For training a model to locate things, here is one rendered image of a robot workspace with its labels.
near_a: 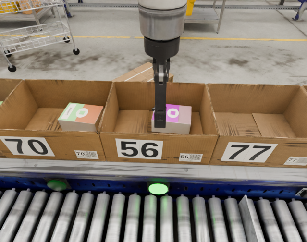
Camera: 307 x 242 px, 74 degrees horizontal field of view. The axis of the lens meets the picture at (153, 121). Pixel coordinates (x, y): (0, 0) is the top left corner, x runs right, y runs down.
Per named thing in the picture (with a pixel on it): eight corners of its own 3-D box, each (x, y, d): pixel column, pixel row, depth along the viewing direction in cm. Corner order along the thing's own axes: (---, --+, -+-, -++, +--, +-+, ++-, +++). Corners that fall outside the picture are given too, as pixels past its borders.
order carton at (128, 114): (105, 162, 78) (97, 132, 66) (117, 110, 99) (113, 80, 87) (209, 165, 77) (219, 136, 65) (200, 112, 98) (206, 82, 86)
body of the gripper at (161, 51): (181, 42, 39) (177, 83, 45) (179, 25, 45) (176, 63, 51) (141, 42, 39) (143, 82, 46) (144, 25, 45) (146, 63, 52)
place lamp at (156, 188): (149, 195, 80) (148, 187, 75) (149, 191, 81) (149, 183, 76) (166, 195, 80) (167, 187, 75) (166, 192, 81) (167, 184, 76)
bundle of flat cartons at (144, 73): (133, 109, 230) (132, 100, 221) (108, 90, 254) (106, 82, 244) (173, 83, 265) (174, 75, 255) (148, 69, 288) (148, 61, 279)
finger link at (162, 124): (166, 106, 49) (166, 108, 49) (165, 126, 54) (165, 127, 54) (153, 106, 49) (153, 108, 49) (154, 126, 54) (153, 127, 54)
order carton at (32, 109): (6, 158, 79) (-21, 129, 67) (38, 107, 100) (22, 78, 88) (106, 162, 78) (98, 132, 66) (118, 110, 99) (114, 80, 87)
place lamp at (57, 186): (50, 191, 81) (43, 183, 76) (51, 188, 82) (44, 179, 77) (67, 192, 81) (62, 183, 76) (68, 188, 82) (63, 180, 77)
